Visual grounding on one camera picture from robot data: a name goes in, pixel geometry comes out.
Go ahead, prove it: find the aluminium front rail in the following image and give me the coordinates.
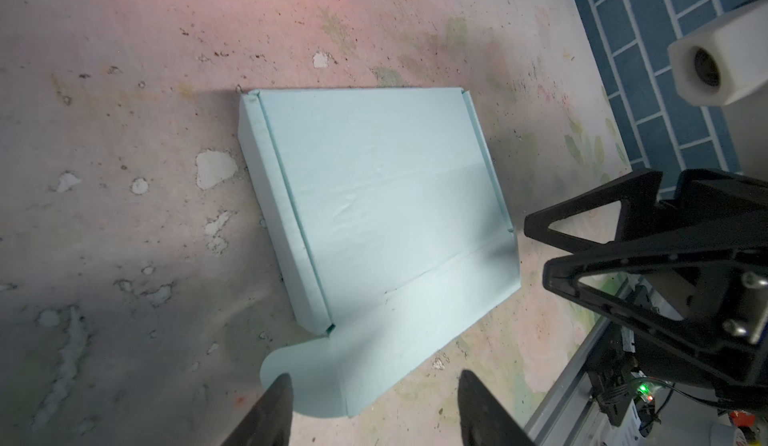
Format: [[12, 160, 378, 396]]
[[524, 277, 643, 446]]

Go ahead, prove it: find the light blue paper box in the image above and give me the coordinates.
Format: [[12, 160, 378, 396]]
[[238, 88, 521, 418]]

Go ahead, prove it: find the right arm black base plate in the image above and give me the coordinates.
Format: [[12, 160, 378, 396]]
[[585, 323, 656, 436]]

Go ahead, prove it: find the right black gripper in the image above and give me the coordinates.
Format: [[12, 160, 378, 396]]
[[523, 168, 768, 387]]

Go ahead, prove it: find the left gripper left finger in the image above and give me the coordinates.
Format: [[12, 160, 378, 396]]
[[222, 373, 293, 446]]

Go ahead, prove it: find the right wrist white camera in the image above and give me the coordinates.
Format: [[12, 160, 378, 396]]
[[667, 0, 767, 180]]

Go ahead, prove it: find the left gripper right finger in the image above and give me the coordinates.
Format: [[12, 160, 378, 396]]
[[457, 369, 534, 446]]

